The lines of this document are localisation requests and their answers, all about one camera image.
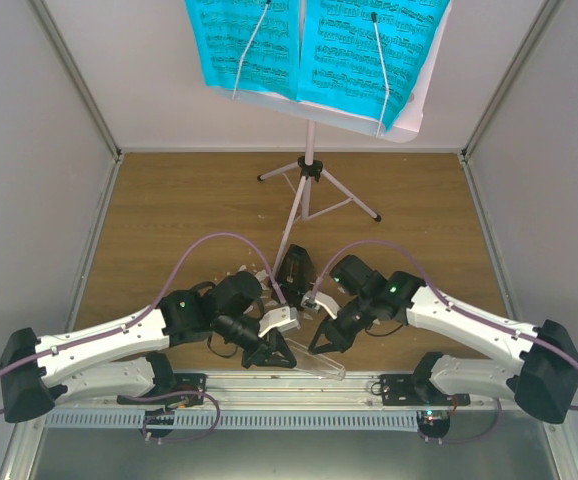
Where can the clear plastic metronome cover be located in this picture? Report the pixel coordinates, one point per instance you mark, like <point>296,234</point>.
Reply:
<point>319,365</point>

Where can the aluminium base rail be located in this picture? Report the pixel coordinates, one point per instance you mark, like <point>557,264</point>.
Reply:
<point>274,400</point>

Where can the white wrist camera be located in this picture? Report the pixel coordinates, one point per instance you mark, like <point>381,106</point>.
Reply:
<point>283,318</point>
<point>318,301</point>

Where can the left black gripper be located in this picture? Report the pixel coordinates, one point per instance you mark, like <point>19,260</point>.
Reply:
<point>263,354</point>

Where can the cyan sheet music page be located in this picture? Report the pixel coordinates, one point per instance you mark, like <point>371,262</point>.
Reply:
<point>248,45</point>
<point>365,57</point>

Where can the right cyan sheet music page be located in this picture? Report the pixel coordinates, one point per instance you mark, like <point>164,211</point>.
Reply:
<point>365,57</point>

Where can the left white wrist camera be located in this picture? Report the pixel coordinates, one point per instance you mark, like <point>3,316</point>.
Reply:
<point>283,318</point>

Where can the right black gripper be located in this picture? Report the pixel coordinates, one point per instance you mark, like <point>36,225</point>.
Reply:
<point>340,340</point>

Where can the left cyan sheet music page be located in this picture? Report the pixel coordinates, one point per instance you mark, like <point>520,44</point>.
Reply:
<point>248,45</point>

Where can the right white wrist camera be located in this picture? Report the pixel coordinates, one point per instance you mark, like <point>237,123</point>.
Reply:
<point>318,301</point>

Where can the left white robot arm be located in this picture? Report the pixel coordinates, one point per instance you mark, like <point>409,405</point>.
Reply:
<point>125,358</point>

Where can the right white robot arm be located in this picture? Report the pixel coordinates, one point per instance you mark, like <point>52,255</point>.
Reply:
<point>534,366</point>

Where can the black metronome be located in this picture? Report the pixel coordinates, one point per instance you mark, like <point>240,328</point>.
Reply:
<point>296,275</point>

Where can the white music stand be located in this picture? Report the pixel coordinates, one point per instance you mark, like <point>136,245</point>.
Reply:
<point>404,130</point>

